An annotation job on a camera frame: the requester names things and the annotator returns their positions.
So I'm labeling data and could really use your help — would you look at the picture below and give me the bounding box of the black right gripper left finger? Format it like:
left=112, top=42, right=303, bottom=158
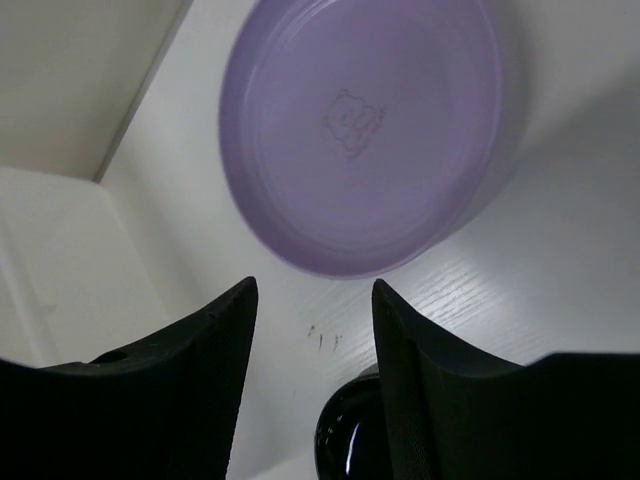
left=1, top=277, right=258, bottom=479

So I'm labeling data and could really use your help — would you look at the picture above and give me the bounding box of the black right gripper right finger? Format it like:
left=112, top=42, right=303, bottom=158
left=372, top=280, right=639, bottom=479

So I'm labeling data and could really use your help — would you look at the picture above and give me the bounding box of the purple plastic plate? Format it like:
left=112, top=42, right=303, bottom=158
left=218, top=1, right=527, bottom=278

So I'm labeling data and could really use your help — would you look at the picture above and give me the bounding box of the black glossy plate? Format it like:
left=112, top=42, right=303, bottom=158
left=314, top=366, right=393, bottom=480

